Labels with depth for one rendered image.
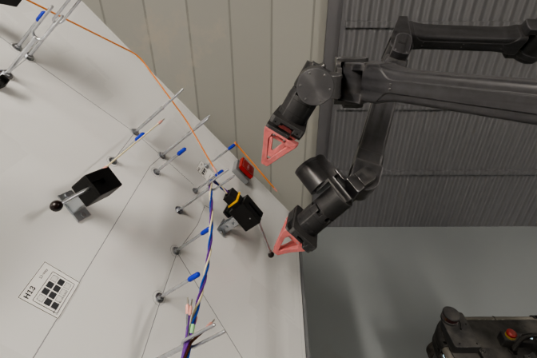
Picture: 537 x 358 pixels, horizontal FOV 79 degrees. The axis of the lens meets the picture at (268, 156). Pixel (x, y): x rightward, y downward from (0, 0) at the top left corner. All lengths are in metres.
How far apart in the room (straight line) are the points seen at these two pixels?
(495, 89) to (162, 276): 0.53
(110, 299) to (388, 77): 0.50
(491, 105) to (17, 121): 0.63
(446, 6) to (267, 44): 0.93
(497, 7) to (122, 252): 2.02
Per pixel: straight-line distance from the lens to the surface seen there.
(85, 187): 0.49
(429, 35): 0.99
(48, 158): 0.57
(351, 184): 0.67
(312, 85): 0.51
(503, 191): 2.73
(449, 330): 1.73
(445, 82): 0.50
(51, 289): 0.48
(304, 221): 0.69
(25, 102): 0.63
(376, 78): 0.55
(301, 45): 1.90
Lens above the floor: 1.59
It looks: 29 degrees down
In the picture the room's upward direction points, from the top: straight up
